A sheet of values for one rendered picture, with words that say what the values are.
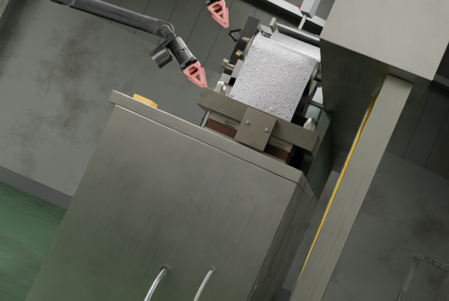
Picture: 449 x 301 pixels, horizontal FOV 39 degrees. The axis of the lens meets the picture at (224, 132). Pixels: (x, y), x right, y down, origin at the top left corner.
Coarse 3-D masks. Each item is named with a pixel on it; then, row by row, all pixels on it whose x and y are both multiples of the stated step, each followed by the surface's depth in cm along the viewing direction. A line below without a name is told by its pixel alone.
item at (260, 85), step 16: (256, 64) 222; (240, 80) 222; (256, 80) 221; (272, 80) 220; (288, 80) 219; (304, 80) 218; (240, 96) 221; (256, 96) 220; (272, 96) 219; (288, 96) 218; (272, 112) 218; (288, 112) 217
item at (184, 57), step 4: (184, 48) 225; (180, 52) 224; (184, 52) 224; (188, 52) 225; (176, 56) 225; (180, 56) 224; (184, 56) 224; (188, 56) 224; (192, 56) 221; (180, 60) 224; (184, 60) 224; (188, 60) 221; (192, 60) 221; (180, 64) 225; (184, 64) 222; (188, 64) 224; (180, 68) 221
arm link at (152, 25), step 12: (60, 0) 219; (72, 0) 219; (84, 0) 222; (96, 0) 223; (96, 12) 223; (108, 12) 223; (120, 12) 223; (132, 12) 224; (132, 24) 224; (144, 24) 224; (156, 24) 223; (168, 24) 223
